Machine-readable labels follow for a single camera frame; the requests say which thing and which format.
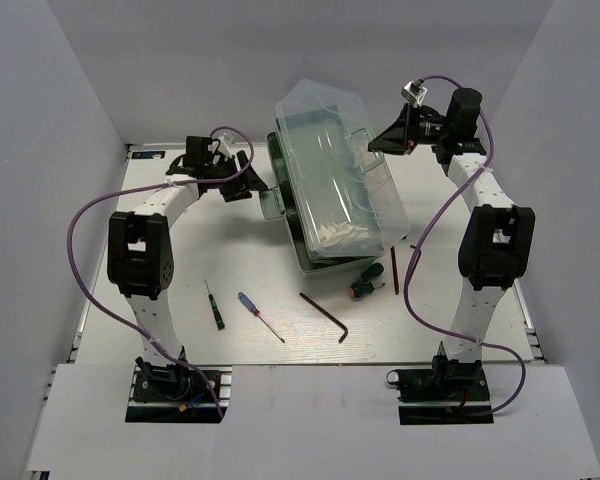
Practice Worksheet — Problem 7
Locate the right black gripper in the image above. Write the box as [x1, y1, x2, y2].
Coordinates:
[368, 101, 453, 155]

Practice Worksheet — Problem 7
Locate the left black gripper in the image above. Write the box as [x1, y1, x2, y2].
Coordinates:
[206, 149, 269, 202]

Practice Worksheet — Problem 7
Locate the green toolbox with clear lid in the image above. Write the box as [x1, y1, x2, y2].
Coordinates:
[259, 79, 411, 277]

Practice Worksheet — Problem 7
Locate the blue handled screwdriver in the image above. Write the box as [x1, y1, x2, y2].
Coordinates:
[237, 292, 285, 343]

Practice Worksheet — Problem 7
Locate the large brown hex key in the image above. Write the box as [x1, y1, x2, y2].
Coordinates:
[298, 292, 349, 344]

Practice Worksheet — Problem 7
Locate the small green black screwdriver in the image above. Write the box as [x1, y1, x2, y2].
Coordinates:
[204, 280, 225, 331]

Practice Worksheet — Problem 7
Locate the long brown hex key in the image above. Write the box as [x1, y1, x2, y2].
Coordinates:
[390, 246, 400, 295]

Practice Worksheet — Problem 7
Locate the small brown hex key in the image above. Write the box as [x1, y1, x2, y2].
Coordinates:
[410, 244, 422, 260]

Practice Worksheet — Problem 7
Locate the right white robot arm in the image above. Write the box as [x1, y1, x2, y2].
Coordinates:
[368, 81, 535, 365]

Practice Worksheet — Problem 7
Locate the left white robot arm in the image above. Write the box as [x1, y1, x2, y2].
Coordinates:
[107, 134, 267, 399]

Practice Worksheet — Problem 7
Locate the stubby green screwdriver upper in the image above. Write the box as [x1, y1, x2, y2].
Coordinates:
[359, 263, 384, 283]

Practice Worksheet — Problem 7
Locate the stubby green screwdriver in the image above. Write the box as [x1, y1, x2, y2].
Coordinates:
[349, 281, 385, 300]
[359, 263, 384, 283]

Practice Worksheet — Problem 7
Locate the stubby green screwdriver lower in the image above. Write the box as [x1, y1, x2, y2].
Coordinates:
[349, 281, 385, 300]

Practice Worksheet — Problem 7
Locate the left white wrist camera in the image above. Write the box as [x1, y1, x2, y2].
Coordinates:
[208, 130, 235, 164]

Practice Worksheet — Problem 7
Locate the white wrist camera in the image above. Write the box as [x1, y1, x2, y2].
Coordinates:
[208, 130, 235, 164]
[401, 79, 428, 108]

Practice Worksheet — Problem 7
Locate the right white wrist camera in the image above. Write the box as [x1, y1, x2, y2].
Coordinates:
[401, 79, 428, 108]

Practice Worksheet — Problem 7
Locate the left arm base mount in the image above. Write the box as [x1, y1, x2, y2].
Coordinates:
[125, 357, 232, 424]

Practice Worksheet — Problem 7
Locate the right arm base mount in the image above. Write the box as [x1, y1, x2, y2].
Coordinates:
[385, 368, 494, 426]

